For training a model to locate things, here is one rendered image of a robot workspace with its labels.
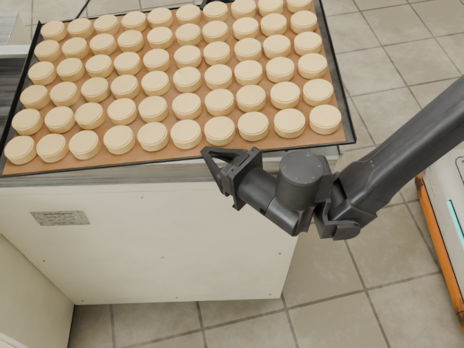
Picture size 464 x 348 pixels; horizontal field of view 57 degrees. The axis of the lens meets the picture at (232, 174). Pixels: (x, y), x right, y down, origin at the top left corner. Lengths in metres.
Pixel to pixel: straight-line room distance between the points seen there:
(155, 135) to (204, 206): 0.24
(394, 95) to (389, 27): 0.51
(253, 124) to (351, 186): 0.19
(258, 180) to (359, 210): 0.15
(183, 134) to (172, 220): 0.30
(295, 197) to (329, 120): 0.19
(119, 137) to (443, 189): 1.23
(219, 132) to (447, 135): 0.33
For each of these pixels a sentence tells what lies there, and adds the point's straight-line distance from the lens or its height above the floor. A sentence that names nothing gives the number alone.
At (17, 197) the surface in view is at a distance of 0.95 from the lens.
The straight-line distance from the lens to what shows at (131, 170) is 0.82.
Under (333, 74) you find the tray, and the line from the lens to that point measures 0.81.
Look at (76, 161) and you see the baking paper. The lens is 0.77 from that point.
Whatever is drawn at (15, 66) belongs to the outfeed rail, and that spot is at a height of 0.86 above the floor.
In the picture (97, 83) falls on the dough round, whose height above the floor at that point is 0.96.
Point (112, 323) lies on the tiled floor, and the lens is 1.64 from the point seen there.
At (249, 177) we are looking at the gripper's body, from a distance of 0.64.
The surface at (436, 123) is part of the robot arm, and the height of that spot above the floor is 1.14.
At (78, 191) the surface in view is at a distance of 0.89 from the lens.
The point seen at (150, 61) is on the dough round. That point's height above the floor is 0.97.
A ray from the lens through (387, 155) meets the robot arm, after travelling 0.59.
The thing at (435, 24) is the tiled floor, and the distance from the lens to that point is 2.75.
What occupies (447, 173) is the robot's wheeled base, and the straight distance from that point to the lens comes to 1.69.
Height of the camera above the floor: 1.54
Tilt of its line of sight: 57 degrees down
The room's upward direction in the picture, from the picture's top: straight up
